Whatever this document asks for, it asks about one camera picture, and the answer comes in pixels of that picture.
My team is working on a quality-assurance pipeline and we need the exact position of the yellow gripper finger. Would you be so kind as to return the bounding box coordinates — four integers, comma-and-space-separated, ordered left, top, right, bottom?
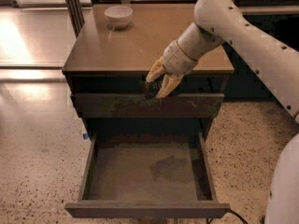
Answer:
156, 74, 183, 98
146, 57, 166, 82

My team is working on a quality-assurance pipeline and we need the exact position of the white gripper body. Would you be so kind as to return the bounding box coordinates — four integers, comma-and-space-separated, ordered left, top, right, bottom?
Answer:
163, 40, 197, 75

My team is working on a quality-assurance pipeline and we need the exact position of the black rxbar chocolate bar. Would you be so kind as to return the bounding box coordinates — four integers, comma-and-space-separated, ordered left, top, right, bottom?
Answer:
142, 80, 162, 99

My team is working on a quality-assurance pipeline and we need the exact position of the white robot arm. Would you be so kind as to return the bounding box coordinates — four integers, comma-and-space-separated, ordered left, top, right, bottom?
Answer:
146, 0, 299, 224

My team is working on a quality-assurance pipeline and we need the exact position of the brown drawer cabinet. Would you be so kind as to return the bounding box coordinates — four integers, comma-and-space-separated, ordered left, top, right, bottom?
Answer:
63, 4, 234, 142

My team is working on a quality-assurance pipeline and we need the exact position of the closed upper drawer front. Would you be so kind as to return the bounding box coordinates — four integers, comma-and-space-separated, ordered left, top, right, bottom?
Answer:
71, 93, 224, 119

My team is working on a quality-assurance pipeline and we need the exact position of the white ceramic bowl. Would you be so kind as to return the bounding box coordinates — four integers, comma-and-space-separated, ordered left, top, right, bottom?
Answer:
104, 6, 133, 29

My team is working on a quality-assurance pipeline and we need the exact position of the blue tape piece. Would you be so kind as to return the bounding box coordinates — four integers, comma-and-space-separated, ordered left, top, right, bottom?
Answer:
83, 133, 89, 140

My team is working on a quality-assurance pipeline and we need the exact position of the black floor cable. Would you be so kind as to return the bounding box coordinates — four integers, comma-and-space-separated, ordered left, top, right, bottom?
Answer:
206, 208, 249, 224

